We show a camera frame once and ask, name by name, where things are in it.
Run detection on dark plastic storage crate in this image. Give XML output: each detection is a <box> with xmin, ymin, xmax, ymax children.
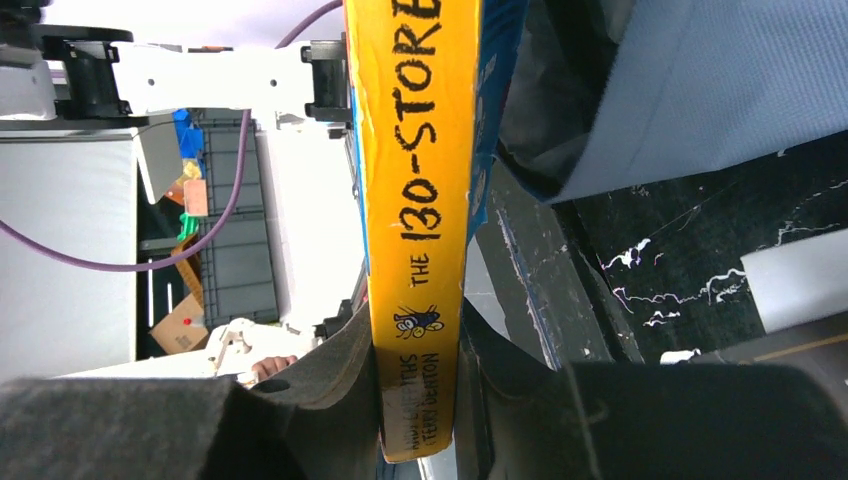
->
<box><xmin>194</xmin><ymin>109</ymin><xmax>279</xmax><ymax>330</ymax></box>

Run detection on cardboard box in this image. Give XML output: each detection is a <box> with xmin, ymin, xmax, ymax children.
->
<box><xmin>150</xmin><ymin>295</ymin><xmax>209</xmax><ymax>355</ymax></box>

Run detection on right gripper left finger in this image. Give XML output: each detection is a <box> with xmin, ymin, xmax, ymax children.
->
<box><xmin>1</xmin><ymin>308</ymin><xmax>379</xmax><ymax>479</ymax></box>

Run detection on yellow orange book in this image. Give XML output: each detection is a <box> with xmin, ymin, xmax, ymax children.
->
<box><xmin>344</xmin><ymin>1</ymin><xmax>528</xmax><ymax>463</ymax></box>

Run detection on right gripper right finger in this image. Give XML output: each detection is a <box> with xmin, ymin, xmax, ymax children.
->
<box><xmin>457</xmin><ymin>304</ymin><xmax>847</xmax><ymax>479</ymax></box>

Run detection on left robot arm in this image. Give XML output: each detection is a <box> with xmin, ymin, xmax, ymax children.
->
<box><xmin>1</xmin><ymin>19</ymin><xmax>352</xmax><ymax>131</ymax></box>

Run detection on blue student backpack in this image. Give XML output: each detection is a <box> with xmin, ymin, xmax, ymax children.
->
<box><xmin>498</xmin><ymin>1</ymin><xmax>847</xmax><ymax>203</ymax></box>

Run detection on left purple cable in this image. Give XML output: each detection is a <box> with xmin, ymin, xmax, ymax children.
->
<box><xmin>0</xmin><ymin>0</ymin><xmax>346</xmax><ymax>274</ymax></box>

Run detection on dark white book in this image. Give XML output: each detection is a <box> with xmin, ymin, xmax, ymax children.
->
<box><xmin>660</xmin><ymin>313</ymin><xmax>847</xmax><ymax>377</ymax></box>

